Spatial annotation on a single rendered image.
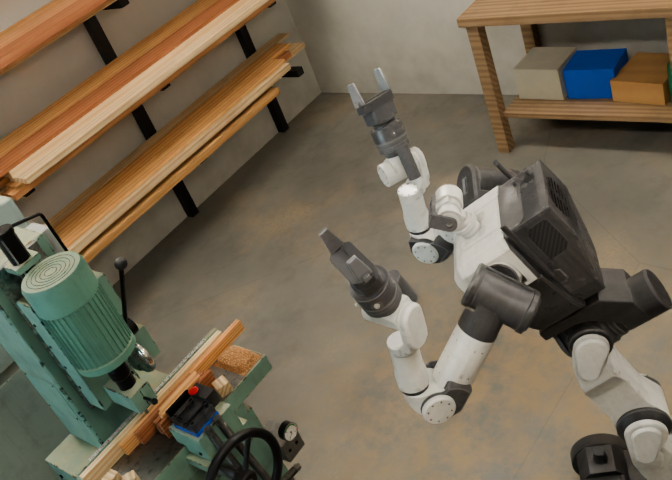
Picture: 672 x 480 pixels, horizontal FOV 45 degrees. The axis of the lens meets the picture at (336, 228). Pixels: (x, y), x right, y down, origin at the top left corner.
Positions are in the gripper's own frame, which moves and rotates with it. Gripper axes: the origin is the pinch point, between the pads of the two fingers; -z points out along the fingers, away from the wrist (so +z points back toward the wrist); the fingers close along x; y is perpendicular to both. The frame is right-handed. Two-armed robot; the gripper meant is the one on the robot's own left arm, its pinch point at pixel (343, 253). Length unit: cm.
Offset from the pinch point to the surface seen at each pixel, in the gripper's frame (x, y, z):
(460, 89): 283, 147, 247
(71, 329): 64, -63, 17
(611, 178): 132, 137, 224
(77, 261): 71, -49, 8
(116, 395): 68, -72, 49
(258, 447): 53, -56, 91
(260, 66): 345, 59, 171
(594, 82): 167, 168, 202
